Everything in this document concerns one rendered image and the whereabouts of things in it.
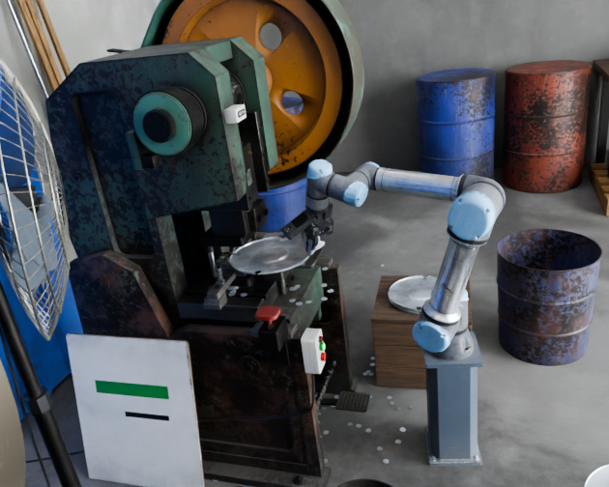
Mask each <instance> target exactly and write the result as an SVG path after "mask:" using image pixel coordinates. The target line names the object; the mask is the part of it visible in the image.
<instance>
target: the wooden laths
mask: <svg viewBox="0 0 609 487"><path fill-rule="evenodd" d="M5 1H6V3H7V6H8V8H9V11H10V13H11V16H12V18H13V20H14V24H15V27H16V29H17V32H18V34H19V36H20V38H21V41H22V43H23V46H24V48H25V51H26V53H27V56H28V58H29V60H30V63H31V65H32V68H33V70H34V73H35V75H36V77H37V79H38V82H39V84H40V87H41V89H42V92H43V96H44V98H45V100H47V98H48V97H49V95H48V93H47V90H46V89H45V86H44V82H43V80H42V77H41V75H40V72H39V70H38V67H37V65H36V62H35V60H34V57H33V55H32V52H31V50H30V47H29V45H28V42H27V41H26V38H25V36H24V33H23V31H22V28H21V26H20V23H19V21H18V18H17V16H16V13H15V9H14V7H13V4H12V2H11V0H5ZM36 2H37V5H38V7H39V10H40V12H41V15H42V18H43V22H44V24H45V27H46V29H47V32H48V35H49V37H50V39H51V41H52V44H53V47H54V49H55V52H56V54H57V57H58V60H59V62H60V65H61V67H62V70H63V73H64V75H65V77H67V76H68V75H69V74H70V73H71V70H70V68H69V65H68V62H67V60H66V57H65V55H64V52H63V49H62V47H61V45H60V42H59V40H58V37H57V35H56V32H55V29H54V27H53V24H52V21H51V19H50V16H49V14H48V11H47V8H46V6H45V3H44V0H36ZM16 3H17V4H18V7H19V9H20V12H21V14H22V17H23V19H24V22H25V24H26V27H27V29H28V32H29V34H30V37H31V39H32V42H33V44H34V47H35V48H36V51H37V53H38V56H39V58H40V61H41V63H42V66H43V70H44V72H45V75H46V77H47V80H48V83H49V85H50V88H51V90H52V93H53V92H54V91H55V90H56V88H57V87H58V86H59V85H60V84H61V83H62V82H63V79H62V76H61V74H60V72H59V69H58V67H57V64H56V62H55V59H54V57H53V54H52V51H51V49H50V46H49V44H48V41H47V39H46V36H45V33H44V29H43V27H42V25H41V23H40V20H39V17H38V15H37V12H36V10H35V7H34V5H33V2H32V0H16Z"/></svg>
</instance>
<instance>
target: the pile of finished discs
mask: <svg viewBox="0 0 609 487"><path fill-rule="evenodd" d="M436 279H437V276H431V275H429V276H427V277H424V276H422V275H416V276H410V277H406V278H403V279H400V280H398V281H396V282H395V283H393V285H392V286H391V287H390V289H389V300H390V302H391V304H392V305H393V306H394V307H396V308H397V309H400V310H402V311H405V312H409V313H414V314H419V312H421V309H422V306H423V304H424V302H425V301H426V300H428V299H430V298H431V291H432V289H433V288H434V286H435V283H436Z"/></svg>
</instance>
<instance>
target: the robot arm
mask: <svg viewBox="0 0 609 487"><path fill-rule="evenodd" d="M369 189H370V190H377V191H384V192H390V193H397V194H403V195H410V196H417V197H423V198H429V199H436V200H443V201H450V202H453V203H452V204H451V206H450V208H449V214H448V223H449V225H448V228H447V232H448V234H449V242H448V246H447V249H446V252H445V255H444V258H443V261H442V265H441V268H440V270H439V273H438V276H437V279H436V283H435V286H434V288H433V289H432V291H431V298H430V299H428V300H426V301H425V302H424V304H423V306H422V309H421V313H420V317H419V319H418V321H417V322H416V323H415V324H414V327H413V331H412V334H413V337H414V339H415V341H416V342H417V344H418V345H419V346H420V347H422V348H423V349H424V350H426V351H428V352H429V353H430V354H431V355H432V356H434V357H436V358H439V359H443V360H461V359H464V358H467V357H468V356H469V355H470V354H471V353H472V352H473V351H474V342H473V339H472V336H471V334H470V332H469V330H468V300H469V299H468V293H467V291H466V290H465V287H466V285H467V282H468V279H469V276H470V273H471V270H472V268H473V265H474V263H475V260H476V257H477V254H478V252H479V247H480V246H481V245H484V244H486V243H487V242H488V239H489V237H490V234H491V231H492V228H493V226H494V223H495V221H496V219H497V217H498V215H499V214H500V212H501V211H502V210H503V208H504V206H505V203H506V196H505V192H504V190H503V189H502V187H501V186H500V185H499V184H498V183H497V182H495V181H493V180H491V179H489V178H485V177H481V176H474V175H466V174H462V175H461V176H460V177H453V176H445V175H437V174H429V173H421V172H414V171H406V170H398V169H390V168H383V167H379V165H377V164H376V163H374V162H367V163H364V164H362V165H360V166H359V167H358V168H357V169H356V170H354V171H353V172H351V173H350V174H349V175H347V176H346V177H344V176H342V175H339V174H336V173H334V172H333V169H332V165H331V164H330V163H329V162H328V161H326V160H323V159H316V160H314V161H312V162H311V163H310V164H309V165H308V169H307V174H306V195H305V208H306V210H305V211H303V212H302V213H301V214H299V215H298V216H296V217H295V218H294V219H293V220H291V221H290V222H289V223H287V224H286V225H285V226H283V227H282V228H281V231H282V233H283V234H284V235H285V236H286V238H287V239H288V240H292V239H293V238H294V237H296V236H297V235H298V234H300V233H301V232H302V238H303V242H304V248H305V251H306V253H307V254H308V255H309V256H310V255H312V254H313V253H314V251H315V250H317V249H319V248H320V247H322V246H324V244H325V242H321V241H320V237H319V236H322V235H325V234H327V235H330V234H332V233H333V230H334V221H333V220H332V210H333V203H331V202H330V201H329V199H330V197H331V198H333V199H336V200H339V201H341V202H344V203H345V204H347V205H352V206H355V207H359V206H361V205H362V204H363V202H364V201H365V199H366V196H367V193H368V190H369ZM328 220H331V221H330V222H328ZM331 225H332V226H333V227H332V231H329V230H330V229H331V228H330V227H329V226H331Z"/></svg>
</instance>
